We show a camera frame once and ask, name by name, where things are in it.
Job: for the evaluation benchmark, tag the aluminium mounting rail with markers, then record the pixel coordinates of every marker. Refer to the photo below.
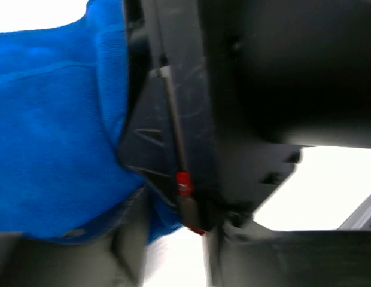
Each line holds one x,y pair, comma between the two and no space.
360,219

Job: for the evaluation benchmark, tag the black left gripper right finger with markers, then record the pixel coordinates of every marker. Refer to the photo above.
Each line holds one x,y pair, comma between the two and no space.
256,256

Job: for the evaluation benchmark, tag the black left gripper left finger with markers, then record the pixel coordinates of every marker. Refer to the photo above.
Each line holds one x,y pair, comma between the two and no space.
108,251

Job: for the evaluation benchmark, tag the blue towel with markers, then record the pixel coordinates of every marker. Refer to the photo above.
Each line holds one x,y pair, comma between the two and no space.
63,103

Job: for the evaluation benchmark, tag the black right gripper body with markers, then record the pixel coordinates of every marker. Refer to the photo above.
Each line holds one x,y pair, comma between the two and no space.
225,94

